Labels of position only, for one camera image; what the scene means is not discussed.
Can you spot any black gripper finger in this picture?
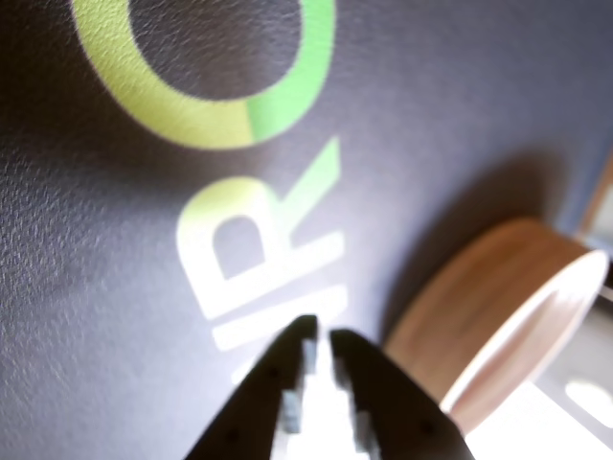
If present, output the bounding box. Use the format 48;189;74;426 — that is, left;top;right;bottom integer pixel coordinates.
183;314;320;460
329;328;475;460

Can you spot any round wooden box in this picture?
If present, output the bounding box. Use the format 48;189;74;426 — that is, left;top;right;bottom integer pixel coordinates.
384;218;610;432

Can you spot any grey mat with green letters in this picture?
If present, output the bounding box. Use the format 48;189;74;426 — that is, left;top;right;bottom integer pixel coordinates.
0;0;613;460

